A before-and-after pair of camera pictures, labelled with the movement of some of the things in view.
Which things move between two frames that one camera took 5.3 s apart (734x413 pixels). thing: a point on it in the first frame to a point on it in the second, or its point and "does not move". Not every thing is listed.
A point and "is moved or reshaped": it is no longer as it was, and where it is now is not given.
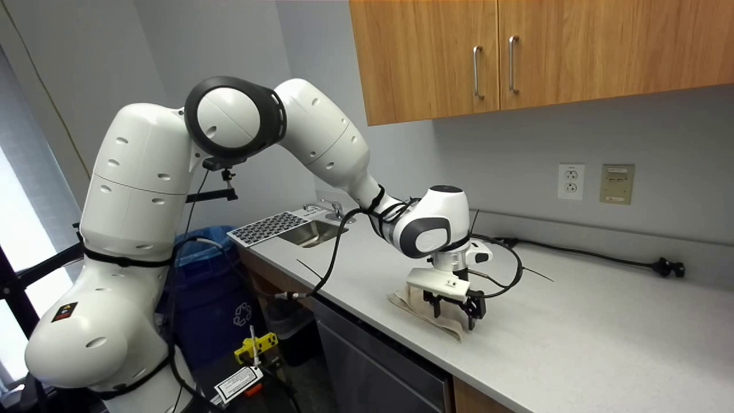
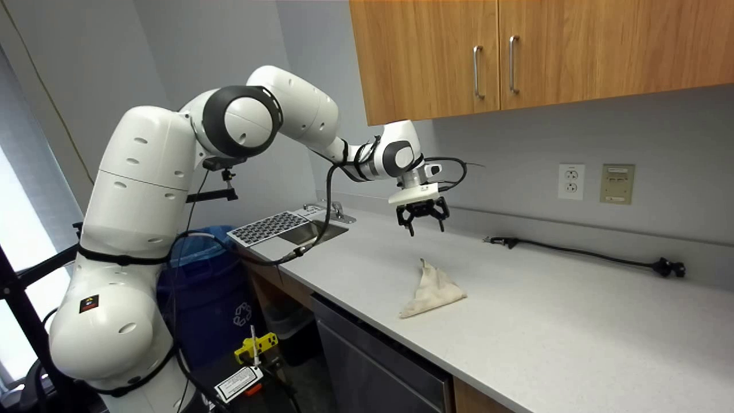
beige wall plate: (618, 183) does not move
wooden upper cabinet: (424, 61) does not move
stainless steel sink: (311, 233) does not move
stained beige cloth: (450, 316) is moved or reshaped
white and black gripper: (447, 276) to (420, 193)
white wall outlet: (568, 183) does not move
